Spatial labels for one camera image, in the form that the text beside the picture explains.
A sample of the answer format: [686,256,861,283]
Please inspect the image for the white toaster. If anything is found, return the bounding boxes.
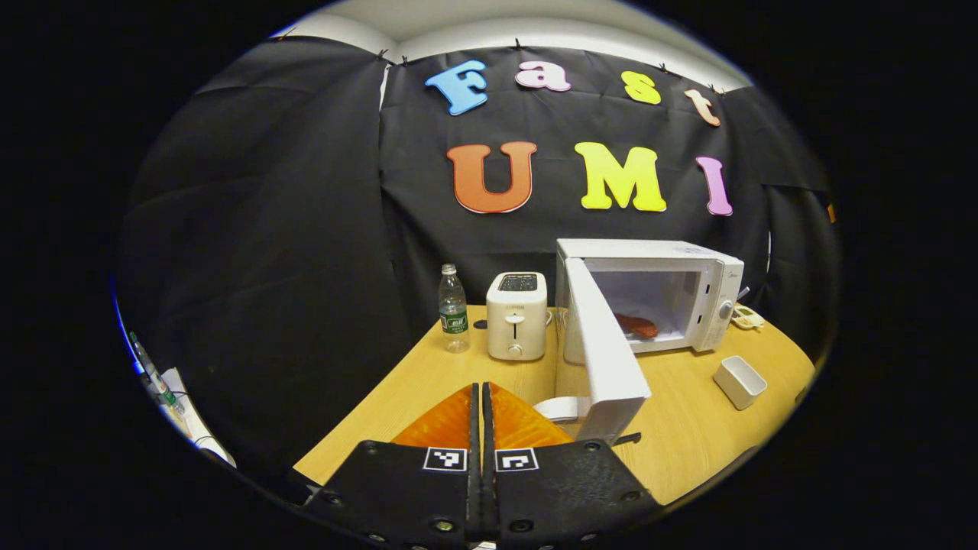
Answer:
[486,272,549,362]

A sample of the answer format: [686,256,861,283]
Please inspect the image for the white microwave oven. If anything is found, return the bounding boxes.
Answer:
[554,238,746,445]

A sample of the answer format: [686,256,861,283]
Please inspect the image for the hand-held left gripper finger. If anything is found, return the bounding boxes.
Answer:
[304,382,484,549]
[482,381,662,549]

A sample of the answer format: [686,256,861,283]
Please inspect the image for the red meat slice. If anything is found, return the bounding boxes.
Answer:
[615,312,659,339]

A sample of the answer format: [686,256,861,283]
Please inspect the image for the small white flat object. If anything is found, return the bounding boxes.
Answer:
[533,396,589,425]

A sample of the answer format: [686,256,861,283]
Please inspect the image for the white rectangular tray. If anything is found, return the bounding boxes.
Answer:
[713,355,768,411]

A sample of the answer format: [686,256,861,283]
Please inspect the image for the clear plastic water bottle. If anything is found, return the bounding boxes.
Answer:
[439,264,471,354]

